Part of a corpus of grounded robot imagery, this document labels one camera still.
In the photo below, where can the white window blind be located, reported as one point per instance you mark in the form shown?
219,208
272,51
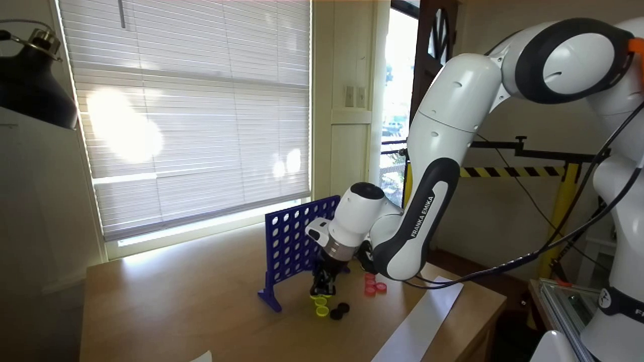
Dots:
190,108

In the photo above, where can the yellow disc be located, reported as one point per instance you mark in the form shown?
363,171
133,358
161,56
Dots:
321,306

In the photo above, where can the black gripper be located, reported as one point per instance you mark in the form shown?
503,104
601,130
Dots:
325,273

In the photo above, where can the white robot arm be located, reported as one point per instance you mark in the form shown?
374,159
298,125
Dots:
548,63

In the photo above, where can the yellow black barrier stand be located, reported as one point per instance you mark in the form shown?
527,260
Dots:
501,208

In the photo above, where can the blue connect four grid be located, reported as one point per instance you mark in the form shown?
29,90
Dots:
287,250

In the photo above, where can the black disc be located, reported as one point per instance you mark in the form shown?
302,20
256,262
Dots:
335,314
343,308

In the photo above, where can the red disc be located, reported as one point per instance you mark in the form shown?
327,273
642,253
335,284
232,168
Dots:
380,285
369,292

